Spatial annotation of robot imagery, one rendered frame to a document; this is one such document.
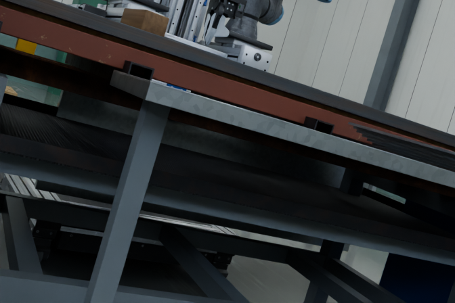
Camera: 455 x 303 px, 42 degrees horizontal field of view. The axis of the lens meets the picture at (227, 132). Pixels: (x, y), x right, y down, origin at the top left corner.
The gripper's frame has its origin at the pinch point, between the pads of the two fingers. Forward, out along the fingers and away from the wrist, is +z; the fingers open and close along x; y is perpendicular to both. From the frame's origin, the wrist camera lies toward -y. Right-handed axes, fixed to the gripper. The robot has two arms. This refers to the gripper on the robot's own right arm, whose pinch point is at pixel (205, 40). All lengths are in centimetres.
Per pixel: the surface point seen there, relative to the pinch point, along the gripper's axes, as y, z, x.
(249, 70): -1.7, 6.7, -37.0
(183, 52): -17.5, 7.5, -37.0
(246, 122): -15, 17, -69
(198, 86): -12.1, 13.4, -37.0
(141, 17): -26.1, 2.7, -29.0
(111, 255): -27, 46, -58
